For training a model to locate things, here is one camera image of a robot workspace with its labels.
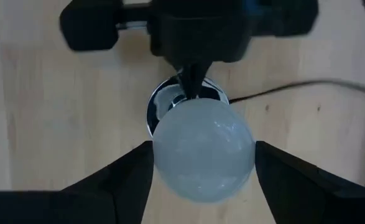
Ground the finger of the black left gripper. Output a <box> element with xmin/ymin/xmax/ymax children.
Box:
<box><xmin>192</xmin><ymin>62</ymin><xmax>213</xmax><ymax>99</ymax></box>
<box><xmin>171</xmin><ymin>63</ymin><xmax>194</xmax><ymax>99</ymax></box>

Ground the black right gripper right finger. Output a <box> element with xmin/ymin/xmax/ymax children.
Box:
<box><xmin>256</xmin><ymin>140</ymin><xmax>365</xmax><ymax>224</ymax></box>

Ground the chrome lamp socket base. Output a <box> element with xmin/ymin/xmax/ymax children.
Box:
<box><xmin>146</xmin><ymin>75</ymin><xmax>230</xmax><ymax>139</ymax></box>

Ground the white lightbulb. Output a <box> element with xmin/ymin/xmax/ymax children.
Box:
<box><xmin>152</xmin><ymin>97</ymin><xmax>257</xmax><ymax>205</ymax></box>

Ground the black lamp power cord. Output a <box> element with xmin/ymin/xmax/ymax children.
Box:
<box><xmin>228</xmin><ymin>79</ymin><xmax>365</xmax><ymax>105</ymax></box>

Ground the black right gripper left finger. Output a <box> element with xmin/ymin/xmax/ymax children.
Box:
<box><xmin>0</xmin><ymin>140</ymin><xmax>155</xmax><ymax>224</ymax></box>

